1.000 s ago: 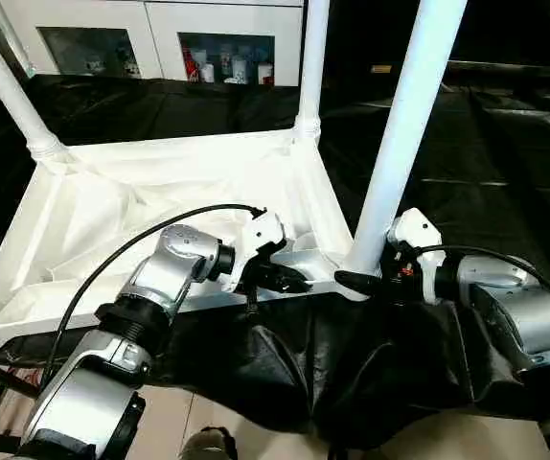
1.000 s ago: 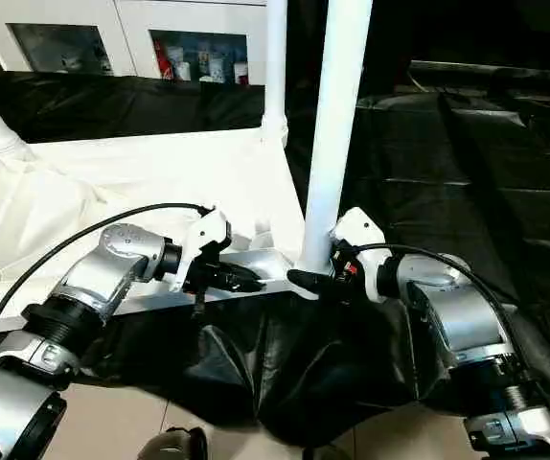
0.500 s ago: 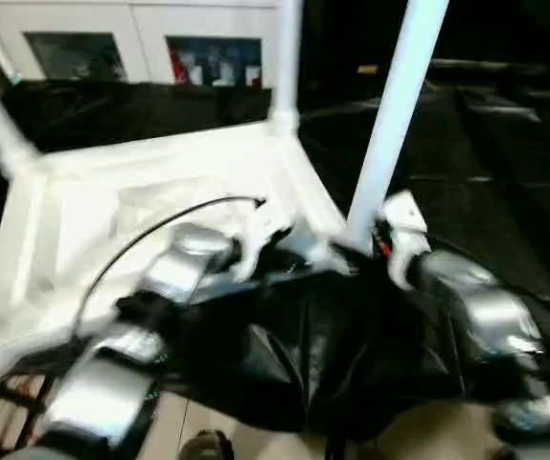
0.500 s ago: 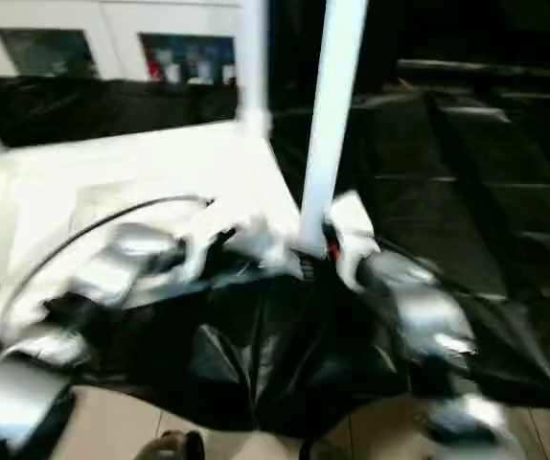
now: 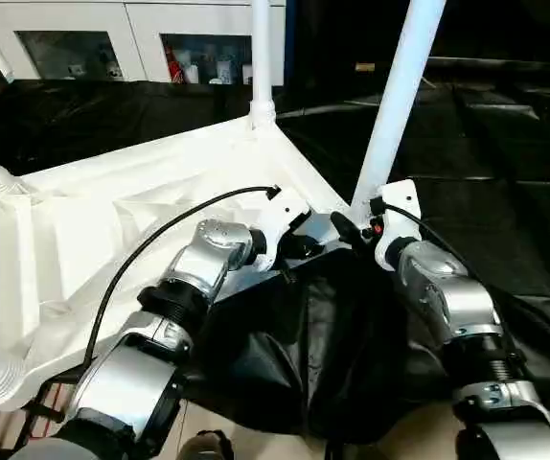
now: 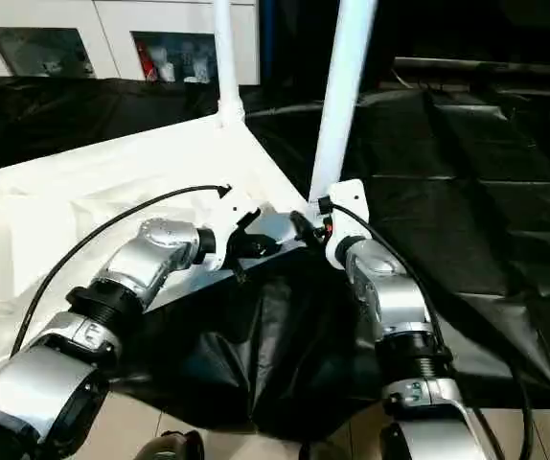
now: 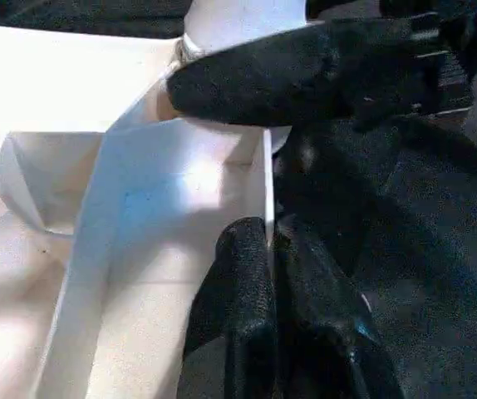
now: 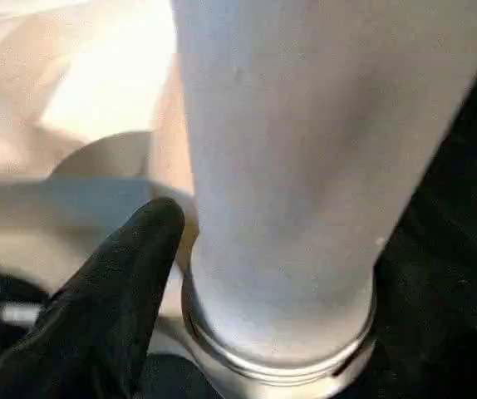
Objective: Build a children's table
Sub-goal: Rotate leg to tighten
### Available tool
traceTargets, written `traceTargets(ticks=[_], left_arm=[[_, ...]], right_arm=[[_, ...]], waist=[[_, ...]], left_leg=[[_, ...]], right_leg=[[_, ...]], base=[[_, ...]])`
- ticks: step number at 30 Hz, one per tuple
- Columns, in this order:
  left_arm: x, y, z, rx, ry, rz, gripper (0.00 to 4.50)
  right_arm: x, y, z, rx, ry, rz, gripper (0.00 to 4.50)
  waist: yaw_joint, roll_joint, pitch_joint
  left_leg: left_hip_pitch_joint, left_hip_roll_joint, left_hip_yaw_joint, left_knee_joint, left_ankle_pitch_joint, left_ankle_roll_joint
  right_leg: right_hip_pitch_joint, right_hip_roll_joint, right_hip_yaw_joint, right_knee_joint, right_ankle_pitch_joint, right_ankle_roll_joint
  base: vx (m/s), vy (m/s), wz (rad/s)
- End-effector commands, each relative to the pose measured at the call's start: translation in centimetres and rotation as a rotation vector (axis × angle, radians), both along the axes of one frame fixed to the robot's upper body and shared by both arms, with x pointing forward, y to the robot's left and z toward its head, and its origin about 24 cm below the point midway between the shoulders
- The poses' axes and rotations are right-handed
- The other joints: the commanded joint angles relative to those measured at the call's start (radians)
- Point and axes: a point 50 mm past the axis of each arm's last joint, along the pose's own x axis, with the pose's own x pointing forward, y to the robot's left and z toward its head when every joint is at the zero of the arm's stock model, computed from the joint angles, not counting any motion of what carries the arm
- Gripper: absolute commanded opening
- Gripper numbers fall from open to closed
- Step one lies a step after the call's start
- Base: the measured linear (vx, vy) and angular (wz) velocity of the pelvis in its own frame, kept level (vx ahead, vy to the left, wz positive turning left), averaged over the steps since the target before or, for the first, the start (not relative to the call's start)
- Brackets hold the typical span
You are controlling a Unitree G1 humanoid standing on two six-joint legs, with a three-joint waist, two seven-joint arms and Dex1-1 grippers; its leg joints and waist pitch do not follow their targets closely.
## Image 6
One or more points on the white plastic table leg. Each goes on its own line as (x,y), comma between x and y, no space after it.
(342,96)
(226,57)

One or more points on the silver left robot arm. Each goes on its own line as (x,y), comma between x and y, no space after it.
(112,307)

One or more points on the black work mat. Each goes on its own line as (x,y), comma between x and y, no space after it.
(447,249)

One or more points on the small white cup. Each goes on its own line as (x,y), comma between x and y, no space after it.
(167,71)

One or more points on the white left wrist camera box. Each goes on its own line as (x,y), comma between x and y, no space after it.
(229,216)

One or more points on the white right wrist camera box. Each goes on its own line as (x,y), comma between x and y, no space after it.
(347,211)

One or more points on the grey left robot leg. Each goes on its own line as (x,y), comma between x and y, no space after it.
(170,447)

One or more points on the white display cabinet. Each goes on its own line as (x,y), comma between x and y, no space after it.
(112,24)

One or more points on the red bottle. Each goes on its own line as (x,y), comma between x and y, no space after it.
(148,59)

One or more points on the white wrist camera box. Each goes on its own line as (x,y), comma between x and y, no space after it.
(347,211)
(229,216)

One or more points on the black low cabinet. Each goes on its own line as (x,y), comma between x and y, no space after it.
(486,29)

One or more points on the white plastic table top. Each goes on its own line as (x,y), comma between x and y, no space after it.
(64,201)

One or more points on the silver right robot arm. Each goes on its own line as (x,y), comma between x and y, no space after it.
(400,316)

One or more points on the small white figurine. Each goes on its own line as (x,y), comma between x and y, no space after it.
(55,67)

